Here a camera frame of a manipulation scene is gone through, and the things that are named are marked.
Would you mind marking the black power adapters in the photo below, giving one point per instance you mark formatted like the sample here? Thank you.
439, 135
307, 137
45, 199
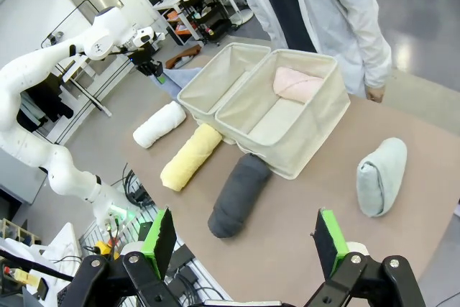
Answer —
183, 267

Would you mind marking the pink folded towel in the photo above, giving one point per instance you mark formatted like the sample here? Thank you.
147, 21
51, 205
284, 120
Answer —
296, 86

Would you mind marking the white metal shelf cart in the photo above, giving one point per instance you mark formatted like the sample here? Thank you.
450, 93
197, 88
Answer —
196, 8

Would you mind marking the person torso in white coat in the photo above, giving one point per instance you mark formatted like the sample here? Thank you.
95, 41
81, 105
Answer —
287, 5

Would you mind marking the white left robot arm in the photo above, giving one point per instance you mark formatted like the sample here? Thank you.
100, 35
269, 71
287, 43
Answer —
21, 69

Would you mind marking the lavender blue towel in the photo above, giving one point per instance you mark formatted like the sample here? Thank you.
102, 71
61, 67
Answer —
178, 82

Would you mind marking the dark grey towel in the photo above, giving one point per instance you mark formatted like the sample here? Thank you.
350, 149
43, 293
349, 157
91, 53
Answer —
239, 195

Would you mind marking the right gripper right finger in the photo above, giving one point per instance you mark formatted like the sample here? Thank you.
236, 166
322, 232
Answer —
328, 242

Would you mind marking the yellow towel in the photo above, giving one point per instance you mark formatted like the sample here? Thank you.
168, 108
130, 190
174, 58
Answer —
190, 157

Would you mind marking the white sheet cover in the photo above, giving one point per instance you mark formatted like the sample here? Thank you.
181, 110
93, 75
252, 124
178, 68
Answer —
61, 246

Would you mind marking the brown cloth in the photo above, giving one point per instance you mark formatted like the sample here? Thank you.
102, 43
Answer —
183, 56

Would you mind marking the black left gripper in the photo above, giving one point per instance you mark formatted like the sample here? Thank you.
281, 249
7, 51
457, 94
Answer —
145, 59

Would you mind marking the beige fabric storage basket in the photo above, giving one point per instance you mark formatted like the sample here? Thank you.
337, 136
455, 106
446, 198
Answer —
215, 80
287, 131

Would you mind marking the yellow emergency stop box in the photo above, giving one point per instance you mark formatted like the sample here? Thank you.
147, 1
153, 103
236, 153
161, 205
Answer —
104, 250

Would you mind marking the white round stand base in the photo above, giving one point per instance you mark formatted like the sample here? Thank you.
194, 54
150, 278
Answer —
241, 16

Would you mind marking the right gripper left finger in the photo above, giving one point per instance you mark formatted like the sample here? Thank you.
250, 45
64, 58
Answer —
160, 242

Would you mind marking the white towel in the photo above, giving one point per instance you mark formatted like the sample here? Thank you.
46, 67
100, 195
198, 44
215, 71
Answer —
160, 123

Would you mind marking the white desk frame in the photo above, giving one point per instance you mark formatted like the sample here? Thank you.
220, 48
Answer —
88, 87

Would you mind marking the person left hand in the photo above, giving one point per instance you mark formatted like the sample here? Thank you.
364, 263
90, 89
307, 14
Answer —
374, 93

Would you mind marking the person left forearm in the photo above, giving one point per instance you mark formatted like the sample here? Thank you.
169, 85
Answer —
366, 34

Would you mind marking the mint green towel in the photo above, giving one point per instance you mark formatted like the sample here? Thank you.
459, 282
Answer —
382, 177

